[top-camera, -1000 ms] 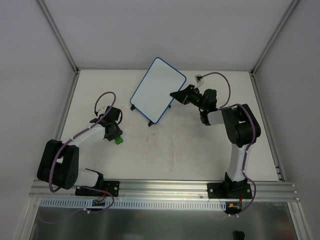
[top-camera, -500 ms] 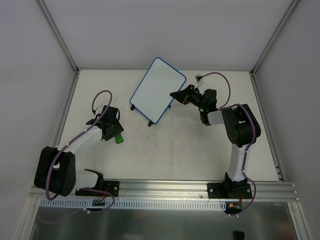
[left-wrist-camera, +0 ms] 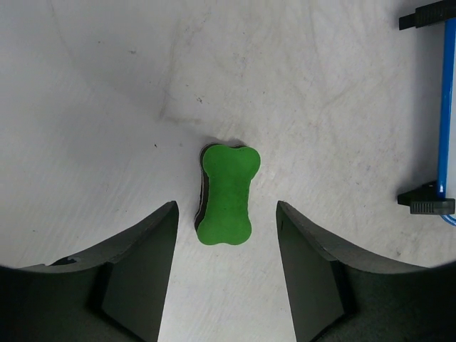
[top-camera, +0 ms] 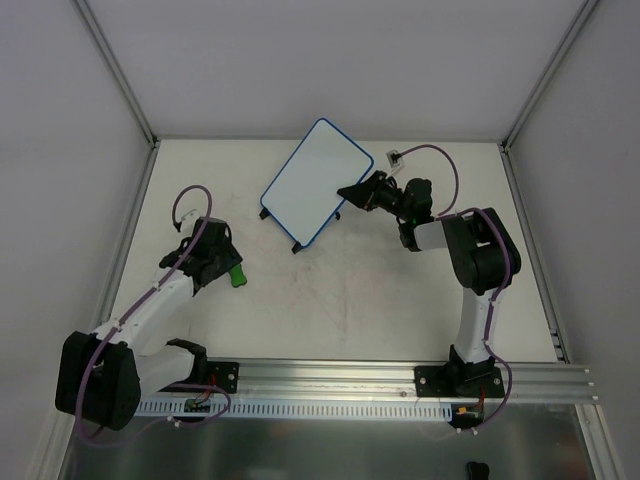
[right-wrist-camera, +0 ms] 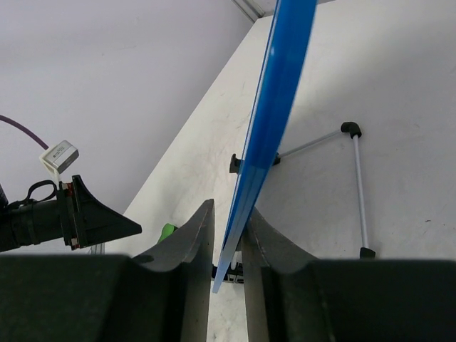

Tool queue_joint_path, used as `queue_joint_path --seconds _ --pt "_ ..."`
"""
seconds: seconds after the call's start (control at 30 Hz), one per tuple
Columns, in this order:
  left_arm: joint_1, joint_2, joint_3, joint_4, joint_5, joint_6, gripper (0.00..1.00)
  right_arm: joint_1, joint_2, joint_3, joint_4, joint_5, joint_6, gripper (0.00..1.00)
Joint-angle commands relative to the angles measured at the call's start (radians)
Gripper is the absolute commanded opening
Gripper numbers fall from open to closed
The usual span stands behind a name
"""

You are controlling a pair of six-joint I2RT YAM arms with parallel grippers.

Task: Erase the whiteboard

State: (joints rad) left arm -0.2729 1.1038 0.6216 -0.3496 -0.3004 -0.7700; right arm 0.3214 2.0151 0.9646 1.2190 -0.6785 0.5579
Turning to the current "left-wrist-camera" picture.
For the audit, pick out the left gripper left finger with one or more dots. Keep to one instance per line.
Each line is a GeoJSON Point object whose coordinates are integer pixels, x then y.
{"type": "Point", "coordinates": [112, 291]}

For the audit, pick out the black whiteboard foot left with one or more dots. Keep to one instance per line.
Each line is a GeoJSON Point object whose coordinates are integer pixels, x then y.
{"type": "Point", "coordinates": [427, 200]}

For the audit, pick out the black whiteboard foot right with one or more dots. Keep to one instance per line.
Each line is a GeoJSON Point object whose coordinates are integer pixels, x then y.
{"type": "Point", "coordinates": [428, 15]}

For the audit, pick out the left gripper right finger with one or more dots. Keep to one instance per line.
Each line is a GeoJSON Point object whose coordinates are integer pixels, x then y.
{"type": "Point", "coordinates": [339, 291]}

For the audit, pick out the black whiteboard foot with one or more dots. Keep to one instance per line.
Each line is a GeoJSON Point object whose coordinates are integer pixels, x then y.
{"type": "Point", "coordinates": [427, 200]}
{"type": "Point", "coordinates": [428, 15]}

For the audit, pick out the blue framed whiteboard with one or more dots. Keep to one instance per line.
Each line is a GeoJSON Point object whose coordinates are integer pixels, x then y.
{"type": "Point", "coordinates": [446, 150]}

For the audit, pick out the green bone-shaped eraser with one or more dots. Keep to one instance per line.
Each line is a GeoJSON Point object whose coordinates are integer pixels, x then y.
{"type": "Point", "coordinates": [223, 214]}

